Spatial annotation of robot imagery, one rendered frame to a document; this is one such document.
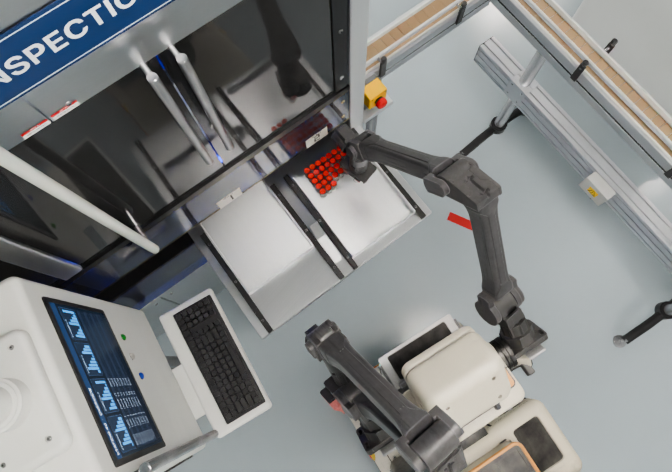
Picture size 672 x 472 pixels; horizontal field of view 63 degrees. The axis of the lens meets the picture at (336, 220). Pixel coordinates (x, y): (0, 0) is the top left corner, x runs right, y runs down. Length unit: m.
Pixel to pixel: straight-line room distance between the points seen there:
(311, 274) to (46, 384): 0.90
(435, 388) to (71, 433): 0.75
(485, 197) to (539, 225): 1.71
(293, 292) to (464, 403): 0.72
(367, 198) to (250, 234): 0.41
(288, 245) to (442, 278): 1.10
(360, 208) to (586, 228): 1.45
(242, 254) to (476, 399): 0.90
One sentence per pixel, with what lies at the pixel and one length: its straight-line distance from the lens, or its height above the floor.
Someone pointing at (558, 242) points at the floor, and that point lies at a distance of 2.92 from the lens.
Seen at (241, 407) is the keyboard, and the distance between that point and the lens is 1.87.
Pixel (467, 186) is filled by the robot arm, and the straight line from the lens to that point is 1.22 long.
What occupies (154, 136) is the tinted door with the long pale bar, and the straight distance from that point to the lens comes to 1.28.
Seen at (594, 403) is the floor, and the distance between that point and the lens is 2.90.
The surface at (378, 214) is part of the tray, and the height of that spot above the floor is 0.88.
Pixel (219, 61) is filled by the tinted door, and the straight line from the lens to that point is 1.20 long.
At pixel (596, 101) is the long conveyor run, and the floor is 0.88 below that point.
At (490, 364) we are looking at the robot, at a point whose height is 1.39.
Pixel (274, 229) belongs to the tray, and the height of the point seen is 0.88.
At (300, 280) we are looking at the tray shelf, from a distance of 1.81.
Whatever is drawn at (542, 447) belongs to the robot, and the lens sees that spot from 1.97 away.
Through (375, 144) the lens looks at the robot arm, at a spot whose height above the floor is 1.31.
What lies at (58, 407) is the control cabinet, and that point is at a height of 1.57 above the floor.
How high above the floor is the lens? 2.67
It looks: 75 degrees down
